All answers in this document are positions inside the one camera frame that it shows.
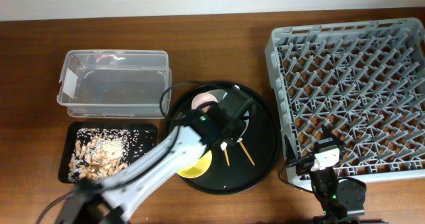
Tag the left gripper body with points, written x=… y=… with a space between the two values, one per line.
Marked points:
x=236 y=130

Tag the white napkin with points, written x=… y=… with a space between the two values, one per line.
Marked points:
x=224 y=145

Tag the yellow bowl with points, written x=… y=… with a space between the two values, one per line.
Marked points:
x=198 y=169

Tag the food scraps and rice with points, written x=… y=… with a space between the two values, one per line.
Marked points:
x=98 y=153

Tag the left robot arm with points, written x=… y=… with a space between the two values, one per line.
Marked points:
x=116 y=198

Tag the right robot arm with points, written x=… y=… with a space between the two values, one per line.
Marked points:
x=341 y=198

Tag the grey dishwasher rack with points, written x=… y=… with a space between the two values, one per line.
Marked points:
x=365 y=82

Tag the grey round plate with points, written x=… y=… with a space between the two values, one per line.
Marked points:
x=220 y=94

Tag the pink cup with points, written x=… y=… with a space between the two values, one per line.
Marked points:
x=202 y=98

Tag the round black tray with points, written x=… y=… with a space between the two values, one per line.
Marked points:
x=263 y=142

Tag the black rectangular tray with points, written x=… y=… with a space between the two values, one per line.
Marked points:
x=71 y=136

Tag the clear plastic bin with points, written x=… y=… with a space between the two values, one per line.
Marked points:
x=124 y=84

